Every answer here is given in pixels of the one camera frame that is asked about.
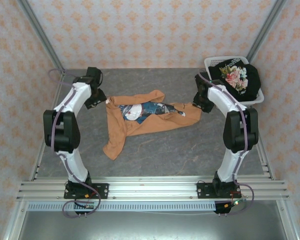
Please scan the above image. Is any aluminium mounting rail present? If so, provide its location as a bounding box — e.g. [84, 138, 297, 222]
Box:
[16, 180, 290, 201]

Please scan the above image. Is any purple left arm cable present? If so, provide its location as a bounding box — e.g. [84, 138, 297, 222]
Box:
[47, 67, 102, 218]

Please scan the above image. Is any aluminium frame post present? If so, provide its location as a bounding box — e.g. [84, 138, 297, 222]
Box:
[16, 0, 66, 77]
[246, 0, 289, 66]

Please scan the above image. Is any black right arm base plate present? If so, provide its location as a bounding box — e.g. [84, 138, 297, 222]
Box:
[196, 182, 242, 200]

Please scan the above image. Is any white plastic basket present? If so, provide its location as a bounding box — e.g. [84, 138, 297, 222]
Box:
[204, 55, 265, 106]

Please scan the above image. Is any white slotted cable duct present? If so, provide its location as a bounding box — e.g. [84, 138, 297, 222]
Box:
[27, 201, 217, 212]

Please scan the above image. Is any orange printed t-shirt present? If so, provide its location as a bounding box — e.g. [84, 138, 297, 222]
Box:
[102, 89, 202, 161]

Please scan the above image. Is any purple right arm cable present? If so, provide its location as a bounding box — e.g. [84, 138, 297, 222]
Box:
[198, 72, 255, 217]

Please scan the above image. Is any black floral print t-shirt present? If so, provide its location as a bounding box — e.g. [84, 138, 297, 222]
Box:
[208, 57, 262, 102]

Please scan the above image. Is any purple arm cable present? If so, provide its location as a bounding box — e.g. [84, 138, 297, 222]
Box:
[47, 67, 102, 218]
[198, 72, 255, 217]

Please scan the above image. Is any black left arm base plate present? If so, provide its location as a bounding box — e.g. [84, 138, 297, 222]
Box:
[63, 183, 110, 200]

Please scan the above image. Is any steel sheet panel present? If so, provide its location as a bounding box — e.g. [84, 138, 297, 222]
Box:
[2, 199, 300, 240]

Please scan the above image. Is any small circuit board with led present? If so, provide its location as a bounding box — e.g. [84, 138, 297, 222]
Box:
[224, 198, 248, 208]

